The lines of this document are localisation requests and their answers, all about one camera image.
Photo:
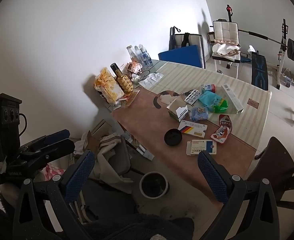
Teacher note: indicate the yellow snack bag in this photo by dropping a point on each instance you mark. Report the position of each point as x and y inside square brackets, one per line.
[108, 86]

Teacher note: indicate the dark wooden chair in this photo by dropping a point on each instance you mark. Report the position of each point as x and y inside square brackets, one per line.
[274, 162]

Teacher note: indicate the teal green plastic bag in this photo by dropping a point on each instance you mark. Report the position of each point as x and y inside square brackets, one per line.
[212, 101]

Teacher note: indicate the white boxes under table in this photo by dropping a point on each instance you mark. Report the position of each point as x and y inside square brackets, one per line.
[142, 151]

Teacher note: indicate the gold grenade shaped bottle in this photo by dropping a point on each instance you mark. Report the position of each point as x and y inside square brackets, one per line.
[124, 81]

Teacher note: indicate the red white snack wrapper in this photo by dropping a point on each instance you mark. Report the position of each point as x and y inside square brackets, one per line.
[220, 135]

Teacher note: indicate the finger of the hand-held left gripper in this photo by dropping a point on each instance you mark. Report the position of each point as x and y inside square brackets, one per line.
[58, 135]
[54, 150]

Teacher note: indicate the white padded chair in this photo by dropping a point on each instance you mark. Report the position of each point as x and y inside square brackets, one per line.
[225, 33]

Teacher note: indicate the beige cloth bag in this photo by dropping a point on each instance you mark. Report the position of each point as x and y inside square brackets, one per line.
[225, 50]

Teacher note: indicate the white cloth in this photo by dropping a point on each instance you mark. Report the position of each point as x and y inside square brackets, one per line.
[107, 155]

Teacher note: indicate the black round lid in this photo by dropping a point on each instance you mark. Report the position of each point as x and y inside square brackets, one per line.
[173, 137]

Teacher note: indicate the silver blister pack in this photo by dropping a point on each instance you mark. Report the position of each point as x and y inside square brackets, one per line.
[192, 96]

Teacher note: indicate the pink white patterned packet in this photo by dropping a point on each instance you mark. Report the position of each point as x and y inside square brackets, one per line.
[53, 171]

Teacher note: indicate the open green white box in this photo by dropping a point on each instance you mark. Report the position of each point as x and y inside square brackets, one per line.
[178, 110]

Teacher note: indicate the barbell with black plates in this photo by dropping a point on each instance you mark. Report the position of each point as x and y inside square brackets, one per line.
[292, 48]

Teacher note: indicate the clear plastic pack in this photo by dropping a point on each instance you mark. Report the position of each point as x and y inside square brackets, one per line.
[150, 80]

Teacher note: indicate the orange snack wrapper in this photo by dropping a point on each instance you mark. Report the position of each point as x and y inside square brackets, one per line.
[135, 67]

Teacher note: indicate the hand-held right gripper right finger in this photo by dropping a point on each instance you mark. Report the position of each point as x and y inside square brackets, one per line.
[212, 180]

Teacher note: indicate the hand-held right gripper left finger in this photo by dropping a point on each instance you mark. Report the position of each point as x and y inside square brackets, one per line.
[78, 177]

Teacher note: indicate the long white green box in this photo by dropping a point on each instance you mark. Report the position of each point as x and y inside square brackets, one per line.
[233, 98]

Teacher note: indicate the blue white medicine box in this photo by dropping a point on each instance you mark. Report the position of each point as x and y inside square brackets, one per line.
[203, 147]

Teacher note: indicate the brown cardboard piece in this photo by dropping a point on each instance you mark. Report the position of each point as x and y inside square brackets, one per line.
[92, 142]

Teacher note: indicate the grey round trash bin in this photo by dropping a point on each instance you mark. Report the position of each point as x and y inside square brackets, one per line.
[154, 186]

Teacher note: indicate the row of clear plastic bottles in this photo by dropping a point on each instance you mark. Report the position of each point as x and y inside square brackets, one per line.
[140, 55]

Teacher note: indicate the black weight bench pad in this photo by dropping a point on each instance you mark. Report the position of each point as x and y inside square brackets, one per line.
[259, 70]

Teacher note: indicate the blue folding mat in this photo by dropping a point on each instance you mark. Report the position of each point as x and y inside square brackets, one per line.
[180, 56]

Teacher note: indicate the white bench rack frame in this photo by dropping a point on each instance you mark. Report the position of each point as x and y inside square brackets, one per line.
[281, 57]

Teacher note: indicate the blue star print packet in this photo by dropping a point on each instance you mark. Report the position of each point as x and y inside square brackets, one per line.
[199, 113]

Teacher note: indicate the white box with colour stripes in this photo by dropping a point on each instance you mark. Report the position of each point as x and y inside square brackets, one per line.
[192, 128]

